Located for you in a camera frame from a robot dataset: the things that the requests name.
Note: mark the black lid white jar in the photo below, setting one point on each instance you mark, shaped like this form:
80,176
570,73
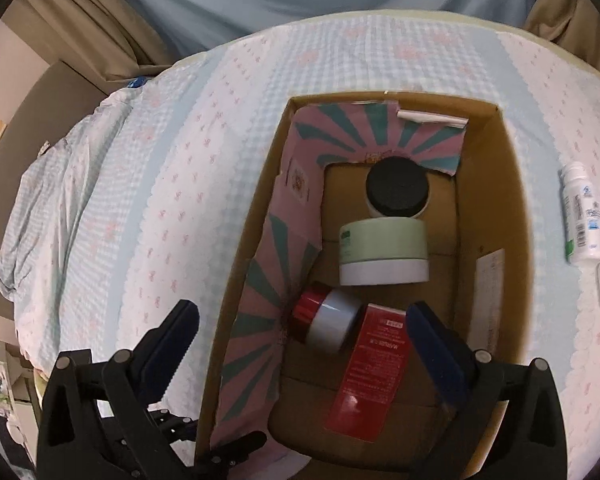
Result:
396,187

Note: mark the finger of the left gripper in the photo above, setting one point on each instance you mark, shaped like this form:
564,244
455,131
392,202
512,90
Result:
215,464

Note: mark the red lid silver jar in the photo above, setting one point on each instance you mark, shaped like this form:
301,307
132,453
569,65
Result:
322,317

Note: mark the grey headboard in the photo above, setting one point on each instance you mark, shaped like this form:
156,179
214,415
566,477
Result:
58,101

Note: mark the right beige curtain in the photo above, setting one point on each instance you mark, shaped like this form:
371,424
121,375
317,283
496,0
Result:
573,25

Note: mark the beige curtain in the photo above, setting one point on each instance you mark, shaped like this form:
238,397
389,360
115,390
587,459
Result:
573,25
106,41

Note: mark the light green cream jar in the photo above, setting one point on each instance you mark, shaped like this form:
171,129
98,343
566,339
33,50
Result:
383,251

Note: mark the white bottle blue label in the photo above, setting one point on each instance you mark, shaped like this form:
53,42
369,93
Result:
581,207

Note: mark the cluttered shelf beside bed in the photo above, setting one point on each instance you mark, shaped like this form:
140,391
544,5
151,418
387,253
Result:
20,410

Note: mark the cardboard box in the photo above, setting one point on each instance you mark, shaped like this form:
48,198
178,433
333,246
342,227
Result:
313,184

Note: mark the left beige curtain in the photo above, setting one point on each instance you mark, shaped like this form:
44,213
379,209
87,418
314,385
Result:
106,41

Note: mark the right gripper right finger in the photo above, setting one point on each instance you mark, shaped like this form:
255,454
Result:
531,442

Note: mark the red carton box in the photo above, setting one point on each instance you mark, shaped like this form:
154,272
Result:
373,375

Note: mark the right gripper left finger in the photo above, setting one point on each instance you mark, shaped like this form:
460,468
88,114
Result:
96,423

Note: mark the crumpled blue checked blanket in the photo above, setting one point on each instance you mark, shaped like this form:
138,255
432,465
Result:
51,195

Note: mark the blue checked bed sheet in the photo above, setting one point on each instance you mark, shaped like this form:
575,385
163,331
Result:
166,213

